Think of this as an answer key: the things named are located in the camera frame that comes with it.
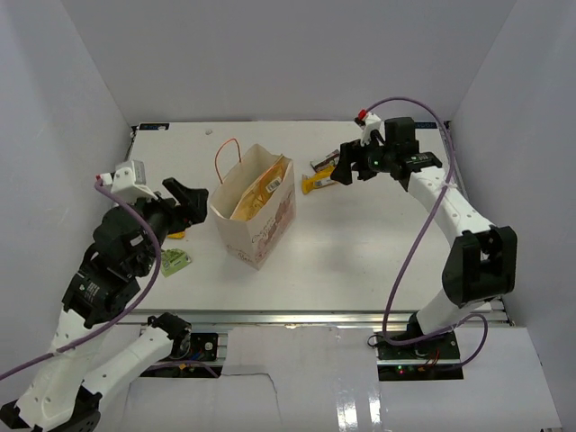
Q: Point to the left blue table label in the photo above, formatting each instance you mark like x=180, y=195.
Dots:
x=153, y=126

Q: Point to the brown chocolate bar wrapper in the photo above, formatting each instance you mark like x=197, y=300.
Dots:
x=322, y=163

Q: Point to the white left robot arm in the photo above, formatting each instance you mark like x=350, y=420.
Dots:
x=66, y=394

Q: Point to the blue table label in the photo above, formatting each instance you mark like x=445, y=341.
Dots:
x=153, y=126
x=425, y=125

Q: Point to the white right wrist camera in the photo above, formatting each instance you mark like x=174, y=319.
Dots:
x=368, y=122

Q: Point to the large tan chip bag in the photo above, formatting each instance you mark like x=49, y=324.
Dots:
x=259, y=193

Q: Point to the small green candy packet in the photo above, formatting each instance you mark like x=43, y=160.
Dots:
x=173, y=261

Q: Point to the yellow snack bar wrapper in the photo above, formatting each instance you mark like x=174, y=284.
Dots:
x=317, y=181

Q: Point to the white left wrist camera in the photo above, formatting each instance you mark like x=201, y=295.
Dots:
x=127, y=181

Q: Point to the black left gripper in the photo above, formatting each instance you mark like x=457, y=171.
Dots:
x=195, y=201

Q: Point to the yellow M&M's candy pack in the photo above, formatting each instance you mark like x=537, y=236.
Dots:
x=177, y=235

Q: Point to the right blue table label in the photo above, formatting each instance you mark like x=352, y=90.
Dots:
x=425, y=125

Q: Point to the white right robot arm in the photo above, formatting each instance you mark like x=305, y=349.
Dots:
x=481, y=264

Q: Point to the beige paper gift bag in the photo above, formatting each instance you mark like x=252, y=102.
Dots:
x=252, y=241

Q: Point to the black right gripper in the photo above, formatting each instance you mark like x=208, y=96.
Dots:
x=354, y=152

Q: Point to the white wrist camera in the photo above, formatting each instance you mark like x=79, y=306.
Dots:
x=368, y=122
x=127, y=181

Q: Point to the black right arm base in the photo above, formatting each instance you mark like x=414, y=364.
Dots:
x=435, y=359

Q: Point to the aluminium table front rail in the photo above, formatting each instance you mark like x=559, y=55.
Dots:
x=307, y=317

